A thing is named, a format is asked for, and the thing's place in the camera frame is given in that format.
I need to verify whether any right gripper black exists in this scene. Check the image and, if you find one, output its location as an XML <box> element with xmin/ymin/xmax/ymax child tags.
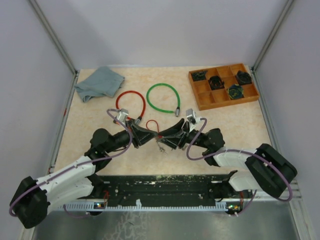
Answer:
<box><xmin>158</xmin><ymin>118</ymin><xmax>211</xmax><ymax>149</ymax></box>

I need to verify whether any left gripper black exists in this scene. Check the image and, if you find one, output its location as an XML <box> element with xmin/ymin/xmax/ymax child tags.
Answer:
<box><xmin>105</xmin><ymin>119</ymin><xmax>158</xmax><ymax>154</ymax></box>

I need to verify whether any red cable padlock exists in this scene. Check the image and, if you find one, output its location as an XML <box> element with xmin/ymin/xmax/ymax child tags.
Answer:
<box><xmin>145</xmin><ymin>119</ymin><xmax>163</xmax><ymax>139</ymax></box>

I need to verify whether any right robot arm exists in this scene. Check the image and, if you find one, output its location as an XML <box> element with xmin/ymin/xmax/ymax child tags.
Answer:
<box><xmin>127</xmin><ymin>117</ymin><xmax>298</xmax><ymax>201</ymax></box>

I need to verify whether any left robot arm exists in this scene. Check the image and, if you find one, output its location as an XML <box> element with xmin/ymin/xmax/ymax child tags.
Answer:
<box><xmin>9</xmin><ymin>120</ymin><xmax>158</xmax><ymax>229</ymax></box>

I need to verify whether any small silver key bunch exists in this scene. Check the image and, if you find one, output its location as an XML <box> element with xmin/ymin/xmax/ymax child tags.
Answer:
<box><xmin>156</xmin><ymin>141</ymin><xmax>167</xmax><ymax>155</ymax></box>

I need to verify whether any wooden compartment tray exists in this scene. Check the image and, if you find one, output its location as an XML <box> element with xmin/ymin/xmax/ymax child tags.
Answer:
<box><xmin>188</xmin><ymin>63</ymin><xmax>260</xmax><ymax>111</ymax></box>

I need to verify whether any blue grey folded cloth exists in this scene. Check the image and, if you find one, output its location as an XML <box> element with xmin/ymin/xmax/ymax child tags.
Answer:
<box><xmin>74</xmin><ymin>66</ymin><xmax>125</xmax><ymax>103</ymax></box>

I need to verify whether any green black rolled sock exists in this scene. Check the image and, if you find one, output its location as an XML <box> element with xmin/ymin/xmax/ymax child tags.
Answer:
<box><xmin>191</xmin><ymin>70</ymin><xmax>207</xmax><ymax>82</ymax></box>

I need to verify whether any black orange rolled sock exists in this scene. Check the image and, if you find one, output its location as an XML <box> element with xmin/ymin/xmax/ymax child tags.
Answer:
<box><xmin>208</xmin><ymin>75</ymin><xmax>225</xmax><ymax>90</ymax></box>

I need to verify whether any rolled dark sock in tray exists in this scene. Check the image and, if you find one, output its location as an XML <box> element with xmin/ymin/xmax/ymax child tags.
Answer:
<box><xmin>226</xmin><ymin>84</ymin><xmax>244</xmax><ymax>100</ymax></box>

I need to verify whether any red translucent cable lock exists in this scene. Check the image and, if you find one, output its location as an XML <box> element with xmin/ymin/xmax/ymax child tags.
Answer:
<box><xmin>115</xmin><ymin>90</ymin><xmax>147</xmax><ymax>124</ymax></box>

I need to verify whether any green cable lock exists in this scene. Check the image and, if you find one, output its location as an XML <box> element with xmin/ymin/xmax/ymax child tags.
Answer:
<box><xmin>145</xmin><ymin>82</ymin><xmax>181</xmax><ymax>117</ymax></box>

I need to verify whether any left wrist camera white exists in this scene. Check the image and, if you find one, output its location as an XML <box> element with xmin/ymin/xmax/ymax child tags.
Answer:
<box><xmin>116</xmin><ymin>108</ymin><xmax>129</xmax><ymax>122</ymax></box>

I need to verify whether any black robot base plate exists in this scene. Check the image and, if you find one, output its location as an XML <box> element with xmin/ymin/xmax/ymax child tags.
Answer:
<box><xmin>87</xmin><ymin>174</ymin><xmax>252</xmax><ymax>208</ymax></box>

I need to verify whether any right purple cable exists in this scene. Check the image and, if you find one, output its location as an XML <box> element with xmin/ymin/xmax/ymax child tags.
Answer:
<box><xmin>186</xmin><ymin>117</ymin><xmax>294</xmax><ymax>202</ymax></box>

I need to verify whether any grey cable duct rail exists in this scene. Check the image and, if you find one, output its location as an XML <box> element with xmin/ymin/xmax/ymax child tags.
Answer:
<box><xmin>49</xmin><ymin>201</ymin><xmax>241</xmax><ymax>212</ymax></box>

